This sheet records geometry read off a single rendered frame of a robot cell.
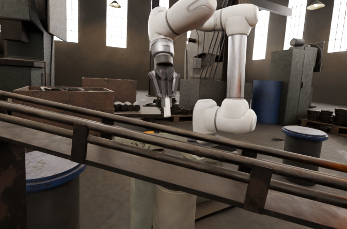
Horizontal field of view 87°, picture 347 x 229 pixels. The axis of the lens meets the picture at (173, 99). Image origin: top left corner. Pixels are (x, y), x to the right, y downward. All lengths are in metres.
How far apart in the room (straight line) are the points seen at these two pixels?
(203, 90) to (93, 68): 9.17
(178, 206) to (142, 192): 0.20
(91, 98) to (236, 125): 1.63
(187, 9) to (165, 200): 0.58
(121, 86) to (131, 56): 8.30
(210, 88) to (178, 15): 2.85
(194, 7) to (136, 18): 11.91
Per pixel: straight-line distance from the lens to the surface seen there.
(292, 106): 4.32
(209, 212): 1.30
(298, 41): 8.99
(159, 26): 0.74
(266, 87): 4.08
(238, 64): 1.14
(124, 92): 3.85
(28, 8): 4.88
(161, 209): 0.56
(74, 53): 11.91
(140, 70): 12.11
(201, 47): 5.80
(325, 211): 0.33
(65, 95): 2.22
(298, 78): 4.37
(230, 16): 1.19
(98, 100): 2.25
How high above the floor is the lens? 0.80
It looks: 6 degrees down
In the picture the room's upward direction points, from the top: 3 degrees clockwise
